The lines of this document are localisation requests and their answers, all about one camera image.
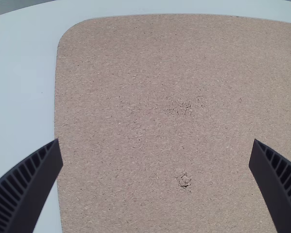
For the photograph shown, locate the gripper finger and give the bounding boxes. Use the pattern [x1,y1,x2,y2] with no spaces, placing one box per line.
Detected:
[248,138,291,233]
[0,138,64,233]

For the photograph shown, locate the cork mat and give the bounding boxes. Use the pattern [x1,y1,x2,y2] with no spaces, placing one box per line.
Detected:
[53,13,291,233]

